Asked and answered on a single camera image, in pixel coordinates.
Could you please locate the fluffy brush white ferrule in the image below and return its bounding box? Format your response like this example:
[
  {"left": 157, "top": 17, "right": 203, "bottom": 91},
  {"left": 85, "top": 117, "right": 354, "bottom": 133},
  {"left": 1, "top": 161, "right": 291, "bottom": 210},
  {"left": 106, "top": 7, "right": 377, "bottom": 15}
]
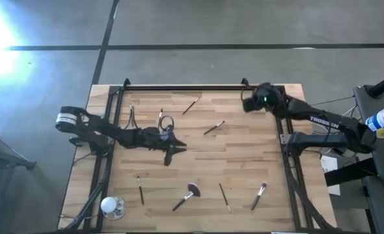
[{"left": 250, "top": 181, "right": 268, "bottom": 212}]

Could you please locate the dark brush silver ferrule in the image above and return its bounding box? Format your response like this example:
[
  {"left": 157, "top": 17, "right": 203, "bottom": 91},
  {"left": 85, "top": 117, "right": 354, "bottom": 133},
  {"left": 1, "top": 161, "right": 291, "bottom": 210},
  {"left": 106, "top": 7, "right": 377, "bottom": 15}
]
[{"left": 203, "top": 120, "right": 226, "bottom": 136}]

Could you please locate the black stand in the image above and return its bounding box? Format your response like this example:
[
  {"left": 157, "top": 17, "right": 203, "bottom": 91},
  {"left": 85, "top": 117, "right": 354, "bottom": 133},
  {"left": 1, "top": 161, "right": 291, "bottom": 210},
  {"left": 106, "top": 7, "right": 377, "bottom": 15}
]
[{"left": 0, "top": 129, "right": 37, "bottom": 234}]

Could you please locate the black aluminium table frame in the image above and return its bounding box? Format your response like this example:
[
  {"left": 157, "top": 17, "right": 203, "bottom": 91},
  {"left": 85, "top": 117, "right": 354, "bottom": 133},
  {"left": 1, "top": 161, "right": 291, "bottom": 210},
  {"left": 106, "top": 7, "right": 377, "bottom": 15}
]
[{"left": 63, "top": 83, "right": 339, "bottom": 233}]

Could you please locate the short black arm cable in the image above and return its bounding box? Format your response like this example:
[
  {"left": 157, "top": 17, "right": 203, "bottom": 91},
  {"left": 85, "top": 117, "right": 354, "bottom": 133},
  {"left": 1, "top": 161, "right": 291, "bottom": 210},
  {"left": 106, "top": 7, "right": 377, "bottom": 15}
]
[{"left": 158, "top": 114, "right": 176, "bottom": 134}]

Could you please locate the white paper sheet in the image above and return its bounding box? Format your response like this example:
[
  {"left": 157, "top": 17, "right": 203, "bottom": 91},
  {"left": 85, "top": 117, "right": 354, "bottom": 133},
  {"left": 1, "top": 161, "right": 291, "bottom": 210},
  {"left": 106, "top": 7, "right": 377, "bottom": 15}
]
[{"left": 320, "top": 155, "right": 342, "bottom": 196}]

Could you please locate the thin black makeup brush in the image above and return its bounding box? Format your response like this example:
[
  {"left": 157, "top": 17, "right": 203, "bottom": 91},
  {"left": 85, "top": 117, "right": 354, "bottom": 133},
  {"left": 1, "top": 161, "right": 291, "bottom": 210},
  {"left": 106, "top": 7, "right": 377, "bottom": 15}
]
[{"left": 137, "top": 175, "right": 145, "bottom": 206}]

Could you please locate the large fan powder brush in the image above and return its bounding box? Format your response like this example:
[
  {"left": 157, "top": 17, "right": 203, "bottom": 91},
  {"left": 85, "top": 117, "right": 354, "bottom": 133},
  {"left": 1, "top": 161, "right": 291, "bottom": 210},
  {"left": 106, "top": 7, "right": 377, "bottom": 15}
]
[{"left": 172, "top": 182, "right": 202, "bottom": 213}]

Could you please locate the black strap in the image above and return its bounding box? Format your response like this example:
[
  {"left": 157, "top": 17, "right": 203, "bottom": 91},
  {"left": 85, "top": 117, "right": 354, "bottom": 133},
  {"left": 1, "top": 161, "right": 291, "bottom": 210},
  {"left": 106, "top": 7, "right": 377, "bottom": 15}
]
[{"left": 323, "top": 158, "right": 379, "bottom": 187}]

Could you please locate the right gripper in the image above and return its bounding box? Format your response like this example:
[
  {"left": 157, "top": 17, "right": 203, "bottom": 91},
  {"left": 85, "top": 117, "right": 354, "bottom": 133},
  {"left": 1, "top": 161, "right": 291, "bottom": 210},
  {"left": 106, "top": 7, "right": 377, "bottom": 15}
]
[{"left": 243, "top": 83, "right": 286, "bottom": 114}]

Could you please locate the thin dark makeup brush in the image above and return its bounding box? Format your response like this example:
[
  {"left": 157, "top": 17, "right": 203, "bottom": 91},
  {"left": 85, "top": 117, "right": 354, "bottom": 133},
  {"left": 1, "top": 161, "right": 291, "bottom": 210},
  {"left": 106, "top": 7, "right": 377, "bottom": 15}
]
[
  {"left": 219, "top": 183, "right": 232, "bottom": 215},
  {"left": 182, "top": 97, "right": 200, "bottom": 116}
]

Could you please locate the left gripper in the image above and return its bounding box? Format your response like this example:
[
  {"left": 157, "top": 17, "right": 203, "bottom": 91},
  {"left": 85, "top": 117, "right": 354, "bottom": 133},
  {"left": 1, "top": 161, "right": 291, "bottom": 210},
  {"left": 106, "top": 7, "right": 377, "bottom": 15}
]
[{"left": 146, "top": 128, "right": 188, "bottom": 166}]

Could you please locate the long black arm cable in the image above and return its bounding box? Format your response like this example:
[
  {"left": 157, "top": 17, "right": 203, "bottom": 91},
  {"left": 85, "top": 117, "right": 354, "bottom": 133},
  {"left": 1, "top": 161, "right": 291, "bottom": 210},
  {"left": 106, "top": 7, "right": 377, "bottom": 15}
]
[{"left": 125, "top": 103, "right": 139, "bottom": 130}]

